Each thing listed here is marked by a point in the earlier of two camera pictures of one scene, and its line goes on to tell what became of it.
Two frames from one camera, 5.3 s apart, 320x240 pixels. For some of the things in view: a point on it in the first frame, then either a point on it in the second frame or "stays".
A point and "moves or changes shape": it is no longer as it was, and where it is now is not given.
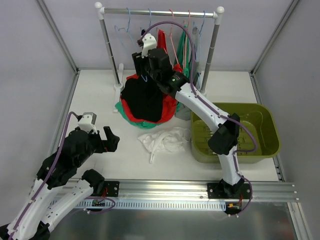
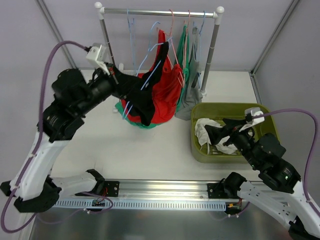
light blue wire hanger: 127,30 -> 131,40
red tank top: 169,103 moves or changes shape
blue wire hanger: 149,25 -> 141,88
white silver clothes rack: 216,15 stays
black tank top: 142,98 moves or changes shape
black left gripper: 102,144 -> 115,80
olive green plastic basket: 258,135 stays
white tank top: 173,139 -> 203,137
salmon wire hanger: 185,36 stays
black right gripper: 139,63 -> 231,133
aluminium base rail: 277,191 stays
